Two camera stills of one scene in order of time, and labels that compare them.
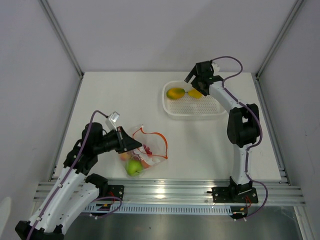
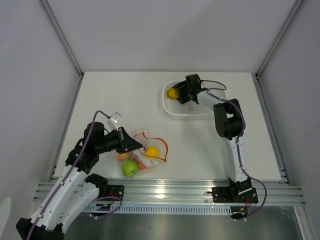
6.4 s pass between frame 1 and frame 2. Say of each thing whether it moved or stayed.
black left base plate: stayed
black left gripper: stayed
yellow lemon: moved
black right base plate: stayed
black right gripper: moved
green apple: moved
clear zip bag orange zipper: moved
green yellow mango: stayed
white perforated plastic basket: stayed
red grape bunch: moved
